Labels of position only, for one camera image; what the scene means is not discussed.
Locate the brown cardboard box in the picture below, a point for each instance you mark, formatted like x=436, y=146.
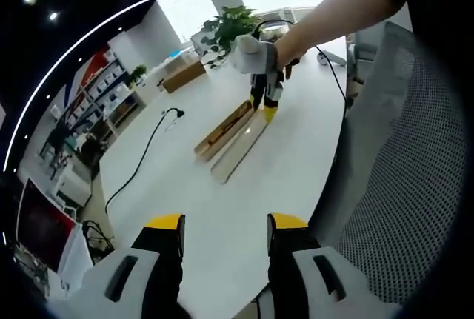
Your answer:
x=183, y=76

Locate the person's right hand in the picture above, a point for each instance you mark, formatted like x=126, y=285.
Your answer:
x=290, y=60

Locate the white cabinet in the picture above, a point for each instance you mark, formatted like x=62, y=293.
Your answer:
x=76, y=185

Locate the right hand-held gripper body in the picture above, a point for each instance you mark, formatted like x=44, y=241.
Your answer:
x=252, y=56

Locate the brown wooden chopstick utensil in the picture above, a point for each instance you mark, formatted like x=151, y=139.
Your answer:
x=222, y=132

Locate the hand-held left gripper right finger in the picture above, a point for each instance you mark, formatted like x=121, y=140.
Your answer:
x=292, y=256

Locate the beige cutlery case base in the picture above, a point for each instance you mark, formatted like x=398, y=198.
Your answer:
x=207, y=152

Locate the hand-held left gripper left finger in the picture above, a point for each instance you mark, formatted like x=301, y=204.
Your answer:
x=159, y=252

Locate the green potted plant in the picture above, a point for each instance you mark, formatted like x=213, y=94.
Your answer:
x=231, y=26

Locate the red-screen monitor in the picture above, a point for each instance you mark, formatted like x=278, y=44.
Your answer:
x=40, y=223

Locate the grey mesh office chair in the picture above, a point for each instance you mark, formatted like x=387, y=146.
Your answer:
x=400, y=171

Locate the shelf with storage boxes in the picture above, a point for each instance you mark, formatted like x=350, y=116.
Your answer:
x=96, y=97

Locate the small green plant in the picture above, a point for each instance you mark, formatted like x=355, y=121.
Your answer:
x=137, y=74

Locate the ceiling light strip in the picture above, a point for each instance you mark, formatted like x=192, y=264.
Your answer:
x=55, y=74

